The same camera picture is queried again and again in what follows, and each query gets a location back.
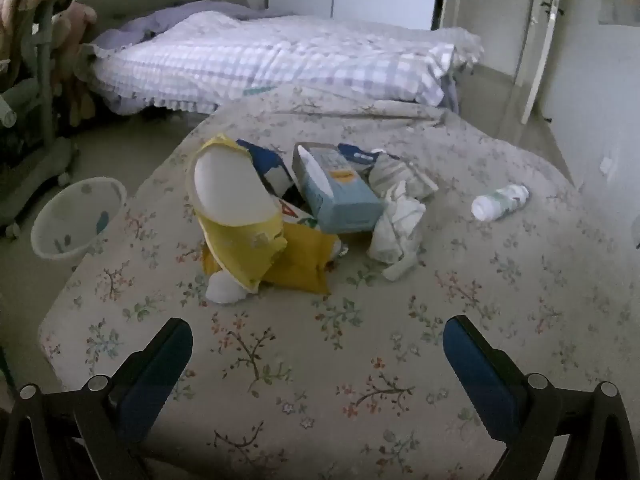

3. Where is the white bottle green label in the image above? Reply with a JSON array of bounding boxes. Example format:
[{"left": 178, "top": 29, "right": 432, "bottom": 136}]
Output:
[{"left": 471, "top": 184, "right": 530, "bottom": 222}]

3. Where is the checked purple white quilt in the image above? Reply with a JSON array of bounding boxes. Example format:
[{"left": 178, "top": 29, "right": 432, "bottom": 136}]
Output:
[{"left": 75, "top": 10, "right": 486, "bottom": 113}]

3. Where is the floral bedsheet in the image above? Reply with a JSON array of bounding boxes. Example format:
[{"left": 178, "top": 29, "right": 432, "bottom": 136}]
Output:
[{"left": 37, "top": 85, "right": 640, "bottom": 480}]

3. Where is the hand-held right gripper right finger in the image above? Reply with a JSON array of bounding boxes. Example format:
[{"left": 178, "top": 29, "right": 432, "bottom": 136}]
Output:
[{"left": 442, "top": 315, "right": 640, "bottom": 480}]

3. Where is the light blue carton box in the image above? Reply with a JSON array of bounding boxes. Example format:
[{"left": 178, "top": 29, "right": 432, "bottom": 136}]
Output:
[{"left": 291, "top": 142, "right": 386, "bottom": 235}]

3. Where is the blue white snack wrapper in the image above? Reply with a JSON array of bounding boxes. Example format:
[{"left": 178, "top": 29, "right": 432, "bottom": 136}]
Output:
[{"left": 237, "top": 139, "right": 321, "bottom": 231}]

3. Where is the torn yellow paper bag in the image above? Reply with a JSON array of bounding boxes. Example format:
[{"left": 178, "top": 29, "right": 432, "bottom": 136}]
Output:
[{"left": 185, "top": 132, "right": 343, "bottom": 306}]

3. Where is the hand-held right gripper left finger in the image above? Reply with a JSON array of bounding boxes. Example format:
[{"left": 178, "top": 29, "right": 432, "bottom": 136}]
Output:
[{"left": 0, "top": 317, "right": 194, "bottom": 480}]

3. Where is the lilac pillow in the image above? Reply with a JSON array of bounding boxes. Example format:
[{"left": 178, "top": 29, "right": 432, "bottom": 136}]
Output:
[{"left": 92, "top": 1, "right": 296, "bottom": 51}]

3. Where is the white plastic waste bin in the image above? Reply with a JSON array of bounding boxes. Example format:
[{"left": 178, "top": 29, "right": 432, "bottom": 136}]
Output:
[{"left": 31, "top": 177, "right": 128, "bottom": 263}]

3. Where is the pink plush toy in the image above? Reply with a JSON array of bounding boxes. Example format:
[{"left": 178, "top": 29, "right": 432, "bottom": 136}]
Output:
[{"left": 52, "top": 2, "right": 98, "bottom": 126}]

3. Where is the white paper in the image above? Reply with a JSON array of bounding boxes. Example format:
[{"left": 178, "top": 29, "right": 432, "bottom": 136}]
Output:
[{"left": 367, "top": 182, "right": 427, "bottom": 281}]

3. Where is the grey wheeled chair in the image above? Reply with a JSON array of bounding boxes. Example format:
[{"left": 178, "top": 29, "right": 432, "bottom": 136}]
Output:
[{"left": 0, "top": 0, "right": 81, "bottom": 236}]

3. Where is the white door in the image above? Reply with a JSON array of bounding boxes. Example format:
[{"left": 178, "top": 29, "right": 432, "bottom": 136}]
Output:
[{"left": 517, "top": 0, "right": 566, "bottom": 126}]

